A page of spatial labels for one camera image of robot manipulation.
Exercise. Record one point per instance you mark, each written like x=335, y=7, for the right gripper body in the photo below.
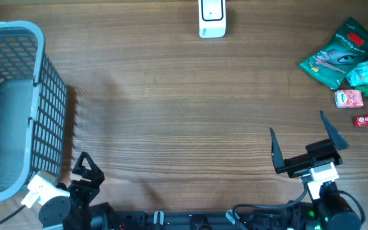
x=317, y=154

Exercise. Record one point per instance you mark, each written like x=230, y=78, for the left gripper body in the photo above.
x=82, y=193

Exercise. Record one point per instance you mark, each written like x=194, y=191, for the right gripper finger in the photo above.
x=277, y=158
x=338, y=140

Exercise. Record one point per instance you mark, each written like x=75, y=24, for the red square snack packet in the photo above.
x=348, y=98

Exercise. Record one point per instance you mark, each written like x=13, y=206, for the light green tissue packet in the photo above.
x=359, y=75

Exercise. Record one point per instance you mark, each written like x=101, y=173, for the green 3M gloves package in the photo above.
x=346, y=48

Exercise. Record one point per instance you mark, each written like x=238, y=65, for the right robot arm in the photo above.
x=332, y=210

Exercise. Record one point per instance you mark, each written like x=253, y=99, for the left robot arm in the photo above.
x=74, y=211

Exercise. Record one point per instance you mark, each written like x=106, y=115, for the white barcode scanner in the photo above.
x=212, y=18

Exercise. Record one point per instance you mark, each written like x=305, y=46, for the grey plastic mesh basket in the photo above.
x=33, y=102

